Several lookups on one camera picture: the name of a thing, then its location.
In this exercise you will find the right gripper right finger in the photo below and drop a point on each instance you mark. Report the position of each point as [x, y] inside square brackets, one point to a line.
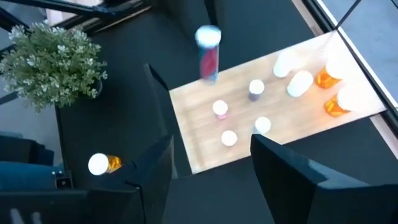
[295, 193]

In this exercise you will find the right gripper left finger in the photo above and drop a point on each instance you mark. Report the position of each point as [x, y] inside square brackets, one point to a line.
[146, 193]

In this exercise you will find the large amber bottle with capsules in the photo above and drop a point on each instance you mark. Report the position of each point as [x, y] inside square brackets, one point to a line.
[99, 164]

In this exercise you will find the teal vial white cap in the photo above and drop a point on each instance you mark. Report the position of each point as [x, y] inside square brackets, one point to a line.
[263, 124]

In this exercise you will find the amber pill bottle white cap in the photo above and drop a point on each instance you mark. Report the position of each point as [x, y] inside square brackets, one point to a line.
[334, 107]
[325, 80]

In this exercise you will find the purple vial white cap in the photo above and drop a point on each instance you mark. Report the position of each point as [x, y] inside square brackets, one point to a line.
[256, 87]

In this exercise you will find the pink vial white cap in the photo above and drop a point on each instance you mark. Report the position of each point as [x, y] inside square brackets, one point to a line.
[220, 108]

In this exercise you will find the small white plastic bottle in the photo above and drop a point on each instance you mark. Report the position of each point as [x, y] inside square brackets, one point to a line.
[284, 65]

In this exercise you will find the wooden tray board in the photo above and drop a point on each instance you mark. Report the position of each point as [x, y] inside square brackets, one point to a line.
[280, 130]

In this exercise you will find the green potted plant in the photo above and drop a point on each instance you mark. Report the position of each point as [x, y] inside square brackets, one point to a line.
[53, 65]

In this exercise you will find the black table-level camera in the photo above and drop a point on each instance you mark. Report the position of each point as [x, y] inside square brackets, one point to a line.
[63, 182]

